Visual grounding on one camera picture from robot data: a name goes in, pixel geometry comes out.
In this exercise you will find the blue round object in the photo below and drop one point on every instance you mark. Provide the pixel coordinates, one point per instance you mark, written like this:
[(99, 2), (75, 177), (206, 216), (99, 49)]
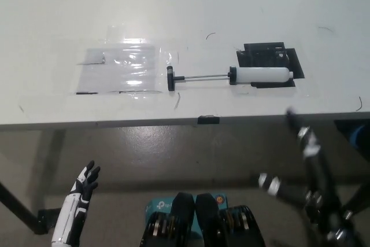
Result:
[(361, 137)]

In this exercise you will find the teal router box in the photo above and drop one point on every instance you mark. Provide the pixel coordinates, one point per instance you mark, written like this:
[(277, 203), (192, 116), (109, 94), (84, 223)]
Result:
[(157, 205)]

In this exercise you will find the black tape patch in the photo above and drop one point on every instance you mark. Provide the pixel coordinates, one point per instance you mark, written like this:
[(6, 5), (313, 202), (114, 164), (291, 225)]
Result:
[(260, 56)]

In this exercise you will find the clear plastic film sheet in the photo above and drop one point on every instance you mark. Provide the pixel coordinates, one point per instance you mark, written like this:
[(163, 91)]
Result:
[(115, 70)]

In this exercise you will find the small white air pump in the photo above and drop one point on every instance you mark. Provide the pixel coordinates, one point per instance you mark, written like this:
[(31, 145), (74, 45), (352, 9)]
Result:
[(260, 75)]

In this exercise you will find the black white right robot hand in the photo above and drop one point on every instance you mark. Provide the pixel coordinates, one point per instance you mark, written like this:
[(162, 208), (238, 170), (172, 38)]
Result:
[(321, 177)]

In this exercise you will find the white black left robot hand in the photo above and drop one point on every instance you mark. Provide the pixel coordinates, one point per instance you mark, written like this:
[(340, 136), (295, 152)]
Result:
[(68, 218)]

